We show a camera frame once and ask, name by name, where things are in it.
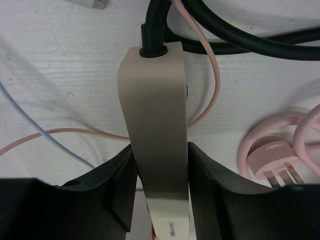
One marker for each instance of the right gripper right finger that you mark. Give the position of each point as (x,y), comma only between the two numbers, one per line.
(227,206)

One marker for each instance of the pink power strip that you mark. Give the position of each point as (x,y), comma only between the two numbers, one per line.
(278,158)

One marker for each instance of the beige power strip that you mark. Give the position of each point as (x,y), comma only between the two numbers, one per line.
(152,94)

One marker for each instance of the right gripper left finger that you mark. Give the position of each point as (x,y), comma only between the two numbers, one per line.
(97,205)

